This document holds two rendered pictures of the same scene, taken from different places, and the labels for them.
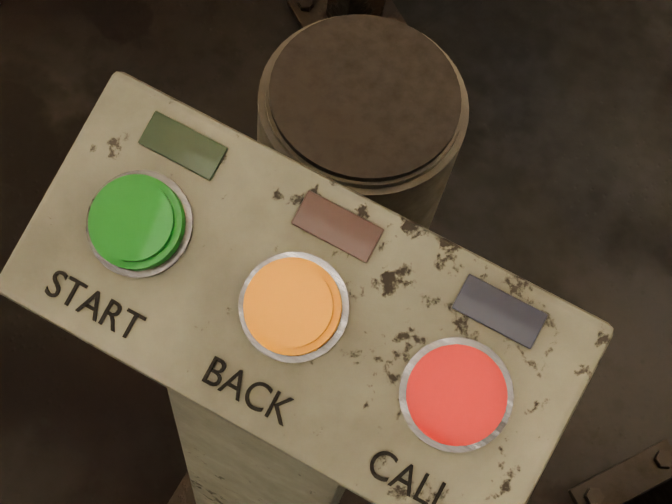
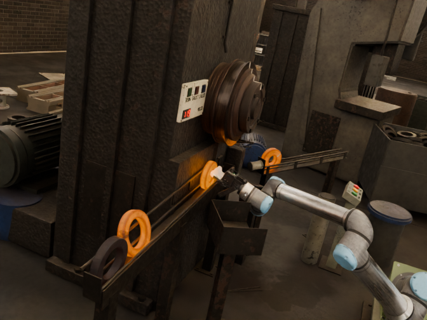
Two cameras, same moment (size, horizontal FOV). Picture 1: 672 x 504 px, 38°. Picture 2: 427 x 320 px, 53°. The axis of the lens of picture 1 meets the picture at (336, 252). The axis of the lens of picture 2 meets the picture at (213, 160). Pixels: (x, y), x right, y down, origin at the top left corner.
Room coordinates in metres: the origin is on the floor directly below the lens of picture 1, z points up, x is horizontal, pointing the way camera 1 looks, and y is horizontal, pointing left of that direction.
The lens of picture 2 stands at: (1.07, 2.78, 1.60)
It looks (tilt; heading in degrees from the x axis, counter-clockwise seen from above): 20 degrees down; 271
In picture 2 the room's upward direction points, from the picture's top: 11 degrees clockwise
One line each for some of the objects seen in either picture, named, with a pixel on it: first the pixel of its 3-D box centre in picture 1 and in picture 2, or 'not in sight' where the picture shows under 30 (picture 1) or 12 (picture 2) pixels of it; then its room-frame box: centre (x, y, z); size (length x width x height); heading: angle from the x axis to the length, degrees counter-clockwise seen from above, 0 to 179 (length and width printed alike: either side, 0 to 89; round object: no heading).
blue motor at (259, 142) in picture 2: not in sight; (252, 149); (0.76, -1.84, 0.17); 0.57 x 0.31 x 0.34; 92
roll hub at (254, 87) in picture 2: not in sight; (252, 107); (0.96, 0.46, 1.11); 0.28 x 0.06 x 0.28; 72
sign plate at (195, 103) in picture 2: not in sight; (193, 100); (1.26, 0.72, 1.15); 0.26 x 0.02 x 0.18; 72
